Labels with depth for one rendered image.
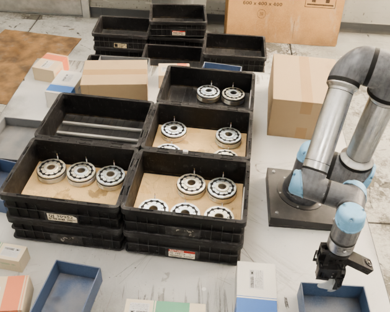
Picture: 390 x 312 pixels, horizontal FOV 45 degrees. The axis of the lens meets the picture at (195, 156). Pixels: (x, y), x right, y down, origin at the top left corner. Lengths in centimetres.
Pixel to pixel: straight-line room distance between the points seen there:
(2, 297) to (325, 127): 107
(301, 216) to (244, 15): 292
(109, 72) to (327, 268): 135
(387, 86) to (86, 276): 110
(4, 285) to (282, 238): 94
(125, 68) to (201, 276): 112
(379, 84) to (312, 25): 308
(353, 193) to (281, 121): 80
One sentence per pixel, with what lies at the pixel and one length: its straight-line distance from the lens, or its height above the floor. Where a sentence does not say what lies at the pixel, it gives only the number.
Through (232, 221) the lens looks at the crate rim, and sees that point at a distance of 146.
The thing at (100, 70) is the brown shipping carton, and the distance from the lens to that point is 230.
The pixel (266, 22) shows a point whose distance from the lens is 446.
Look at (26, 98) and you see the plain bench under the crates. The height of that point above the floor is 70.
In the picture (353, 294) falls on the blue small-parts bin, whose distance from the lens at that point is 164.
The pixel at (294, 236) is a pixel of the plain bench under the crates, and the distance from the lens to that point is 177.
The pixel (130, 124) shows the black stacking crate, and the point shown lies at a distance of 199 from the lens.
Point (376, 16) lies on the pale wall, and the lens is 492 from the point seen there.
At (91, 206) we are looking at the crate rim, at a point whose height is 93.
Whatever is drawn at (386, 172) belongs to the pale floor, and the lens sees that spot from 327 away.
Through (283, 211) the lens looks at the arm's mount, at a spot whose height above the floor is 75.
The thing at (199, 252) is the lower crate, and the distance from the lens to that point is 160.
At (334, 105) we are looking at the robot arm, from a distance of 143.
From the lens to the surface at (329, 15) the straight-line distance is 453.
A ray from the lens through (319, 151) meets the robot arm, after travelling 140.
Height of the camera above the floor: 203
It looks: 41 degrees down
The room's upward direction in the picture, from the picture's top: 2 degrees clockwise
